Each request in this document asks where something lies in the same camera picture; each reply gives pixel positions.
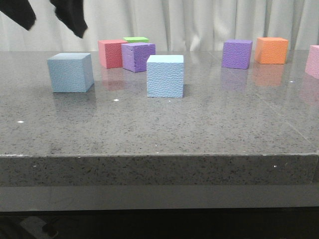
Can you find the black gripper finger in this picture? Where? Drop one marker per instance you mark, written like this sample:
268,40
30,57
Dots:
71,13
20,11

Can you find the light blue foam cube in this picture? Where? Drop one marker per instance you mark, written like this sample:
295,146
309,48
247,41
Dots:
165,76
70,72

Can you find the red foam cube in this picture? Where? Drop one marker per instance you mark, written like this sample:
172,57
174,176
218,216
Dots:
110,53

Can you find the green foam cube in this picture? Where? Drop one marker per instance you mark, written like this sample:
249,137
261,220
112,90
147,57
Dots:
136,39

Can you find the purple foam cube left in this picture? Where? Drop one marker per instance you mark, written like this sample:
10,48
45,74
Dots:
135,55

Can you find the purple foam cube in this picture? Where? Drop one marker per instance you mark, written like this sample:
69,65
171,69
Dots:
236,54
135,55

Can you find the white pleated curtain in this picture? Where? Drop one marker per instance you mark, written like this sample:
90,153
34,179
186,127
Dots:
173,25

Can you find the purple foam cube right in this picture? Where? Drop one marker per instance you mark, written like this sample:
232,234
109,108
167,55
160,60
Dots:
236,54

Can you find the orange foam cube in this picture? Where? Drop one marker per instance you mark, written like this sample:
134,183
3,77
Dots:
271,50

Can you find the pink foam cube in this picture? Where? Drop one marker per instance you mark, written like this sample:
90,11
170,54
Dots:
312,64

